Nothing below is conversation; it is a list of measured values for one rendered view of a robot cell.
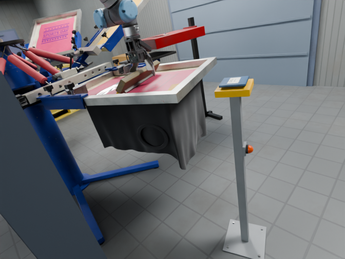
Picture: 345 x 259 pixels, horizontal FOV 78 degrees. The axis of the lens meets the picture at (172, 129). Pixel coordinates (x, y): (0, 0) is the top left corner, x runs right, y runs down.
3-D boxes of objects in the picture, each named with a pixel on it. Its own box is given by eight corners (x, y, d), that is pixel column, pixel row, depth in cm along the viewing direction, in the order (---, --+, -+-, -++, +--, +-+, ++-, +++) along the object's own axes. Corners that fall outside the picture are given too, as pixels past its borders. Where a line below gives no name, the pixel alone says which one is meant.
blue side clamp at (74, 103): (92, 105, 104) (87, 91, 101) (84, 109, 100) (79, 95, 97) (53, 106, 117) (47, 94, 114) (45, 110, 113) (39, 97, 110)
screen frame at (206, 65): (216, 63, 123) (216, 56, 121) (178, 103, 78) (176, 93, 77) (113, 75, 159) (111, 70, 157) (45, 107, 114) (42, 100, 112)
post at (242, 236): (266, 227, 130) (266, 72, 87) (264, 262, 113) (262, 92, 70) (230, 219, 140) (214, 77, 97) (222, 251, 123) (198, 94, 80)
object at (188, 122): (208, 132, 141) (199, 68, 122) (184, 178, 107) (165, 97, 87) (204, 132, 143) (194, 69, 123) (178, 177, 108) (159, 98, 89)
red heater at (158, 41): (179, 39, 258) (177, 28, 252) (205, 36, 222) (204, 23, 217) (135, 51, 231) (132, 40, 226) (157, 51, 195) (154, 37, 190)
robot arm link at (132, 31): (128, 26, 105) (141, 23, 102) (131, 36, 107) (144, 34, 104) (119, 29, 99) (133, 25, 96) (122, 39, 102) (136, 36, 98)
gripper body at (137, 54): (128, 65, 106) (120, 39, 100) (137, 60, 113) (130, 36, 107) (140, 63, 103) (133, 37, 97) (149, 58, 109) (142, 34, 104)
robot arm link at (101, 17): (101, 5, 83) (124, 2, 89) (89, 11, 90) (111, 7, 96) (108, 28, 86) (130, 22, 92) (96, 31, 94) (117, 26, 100)
